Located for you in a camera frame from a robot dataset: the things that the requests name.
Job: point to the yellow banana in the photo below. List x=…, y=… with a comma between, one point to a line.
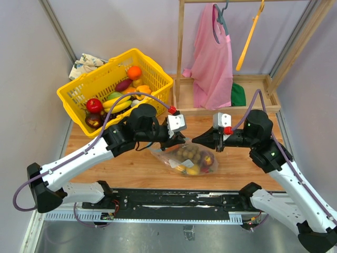
x=120, y=103

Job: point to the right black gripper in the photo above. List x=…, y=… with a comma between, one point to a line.
x=211, y=137

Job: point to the brown longan bunch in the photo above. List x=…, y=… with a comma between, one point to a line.
x=189, y=152

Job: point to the wooden clothes rack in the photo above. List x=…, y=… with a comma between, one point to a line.
x=260, y=89

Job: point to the yellow plastic basket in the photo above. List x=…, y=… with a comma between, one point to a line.
x=101, y=82

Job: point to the yellow clothes hanger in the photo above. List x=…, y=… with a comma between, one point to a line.
x=247, y=43

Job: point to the right aluminium frame post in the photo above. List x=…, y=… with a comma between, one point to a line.
x=297, y=30

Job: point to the teal clothes hanger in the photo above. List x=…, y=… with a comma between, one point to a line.
x=217, y=17

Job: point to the peach coloured fruit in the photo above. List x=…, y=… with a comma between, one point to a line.
x=193, y=171

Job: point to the left aluminium frame post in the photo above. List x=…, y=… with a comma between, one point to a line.
x=58, y=29

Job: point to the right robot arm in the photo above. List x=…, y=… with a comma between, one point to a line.
x=311, y=219

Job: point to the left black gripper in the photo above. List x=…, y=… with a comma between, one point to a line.
x=178, y=138

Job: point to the clear zip top bag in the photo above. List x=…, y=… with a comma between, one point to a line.
x=171, y=162

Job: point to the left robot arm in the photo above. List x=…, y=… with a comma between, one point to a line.
x=50, y=184

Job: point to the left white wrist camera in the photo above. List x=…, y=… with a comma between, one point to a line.
x=175, y=124

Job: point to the patterned cloth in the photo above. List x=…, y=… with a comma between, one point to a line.
x=86, y=64

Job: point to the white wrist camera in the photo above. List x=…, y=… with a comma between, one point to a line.
x=175, y=124
x=223, y=120

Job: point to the orange fruit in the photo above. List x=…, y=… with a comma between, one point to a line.
x=134, y=73

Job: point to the pink shirt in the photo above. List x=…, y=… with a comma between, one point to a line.
x=212, y=69

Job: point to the green fruit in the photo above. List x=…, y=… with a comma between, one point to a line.
x=114, y=95

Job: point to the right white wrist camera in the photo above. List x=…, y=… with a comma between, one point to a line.
x=223, y=120

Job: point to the red chili pepper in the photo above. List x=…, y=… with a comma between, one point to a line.
x=205, y=170

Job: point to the green cloth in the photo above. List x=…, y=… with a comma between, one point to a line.
x=238, y=97

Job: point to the purple sweet potato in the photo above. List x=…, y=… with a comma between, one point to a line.
x=123, y=85

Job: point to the yellow bell pepper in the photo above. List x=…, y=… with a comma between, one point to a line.
x=142, y=89

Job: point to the aluminium frame post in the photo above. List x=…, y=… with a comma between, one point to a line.
x=58, y=29
x=297, y=30

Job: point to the yellow lemon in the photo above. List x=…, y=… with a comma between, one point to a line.
x=181, y=168

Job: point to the bright red apple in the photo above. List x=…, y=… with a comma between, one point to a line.
x=94, y=105

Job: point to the dark grape bunch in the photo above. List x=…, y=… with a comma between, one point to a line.
x=112, y=115

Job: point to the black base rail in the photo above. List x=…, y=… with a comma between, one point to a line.
x=171, y=205

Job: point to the white garlic bulb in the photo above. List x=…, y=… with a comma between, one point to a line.
x=135, y=103

